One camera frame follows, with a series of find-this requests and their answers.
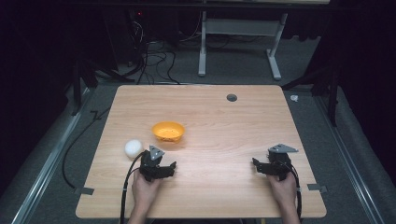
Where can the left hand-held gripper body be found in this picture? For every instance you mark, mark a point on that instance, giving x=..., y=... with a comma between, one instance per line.
x=148, y=165

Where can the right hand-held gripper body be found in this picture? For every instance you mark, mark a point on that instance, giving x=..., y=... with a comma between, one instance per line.
x=279, y=161

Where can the white ball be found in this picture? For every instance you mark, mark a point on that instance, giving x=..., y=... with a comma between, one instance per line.
x=133, y=148

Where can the orange plastic bowl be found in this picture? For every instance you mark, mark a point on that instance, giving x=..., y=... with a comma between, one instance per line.
x=168, y=131

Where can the person's left hand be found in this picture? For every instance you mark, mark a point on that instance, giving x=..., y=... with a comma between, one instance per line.
x=144, y=189

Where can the person's right hand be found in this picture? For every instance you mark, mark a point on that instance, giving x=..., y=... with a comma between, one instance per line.
x=284, y=190

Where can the white crumpled paper scrap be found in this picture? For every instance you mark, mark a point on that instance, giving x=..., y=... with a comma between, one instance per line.
x=294, y=98

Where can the black metal stand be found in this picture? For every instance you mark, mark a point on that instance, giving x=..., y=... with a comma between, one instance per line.
x=82, y=81
x=330, y=90

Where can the grey table bracket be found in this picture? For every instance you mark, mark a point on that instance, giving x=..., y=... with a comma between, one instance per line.
x=317, y=188
x=84, y=190

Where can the metal floor rail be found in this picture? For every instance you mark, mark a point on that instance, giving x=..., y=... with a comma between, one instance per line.
x=348, y=158
x=46, y=169

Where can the white desk frame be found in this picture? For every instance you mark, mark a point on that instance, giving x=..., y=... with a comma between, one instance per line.
x=236, y=27

